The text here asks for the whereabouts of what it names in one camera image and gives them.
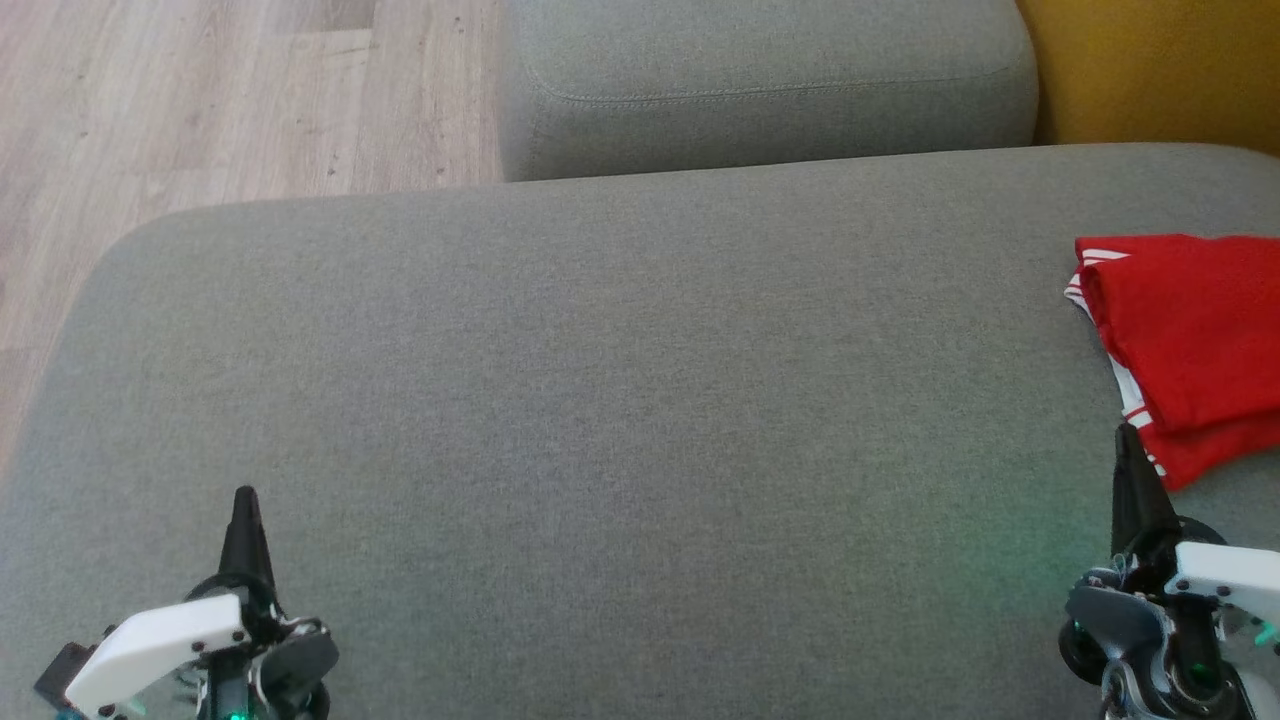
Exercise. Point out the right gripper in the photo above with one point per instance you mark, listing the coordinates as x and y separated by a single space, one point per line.
1225 580

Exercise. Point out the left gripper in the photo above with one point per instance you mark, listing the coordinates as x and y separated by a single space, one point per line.
160 645

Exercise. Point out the red white garment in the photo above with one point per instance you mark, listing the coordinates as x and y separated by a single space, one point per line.
1215 450

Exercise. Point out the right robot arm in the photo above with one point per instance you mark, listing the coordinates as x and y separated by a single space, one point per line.
1110 625

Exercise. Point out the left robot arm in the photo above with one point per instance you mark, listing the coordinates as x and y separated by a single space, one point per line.
300 660

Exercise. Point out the large grey sofa seat cushion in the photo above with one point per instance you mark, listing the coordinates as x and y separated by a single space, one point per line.
600 420

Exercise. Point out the mustard yellow cushion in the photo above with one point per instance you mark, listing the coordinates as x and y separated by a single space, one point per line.
1160 60

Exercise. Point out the small grey sofa cushion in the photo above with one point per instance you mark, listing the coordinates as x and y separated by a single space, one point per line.
760 70

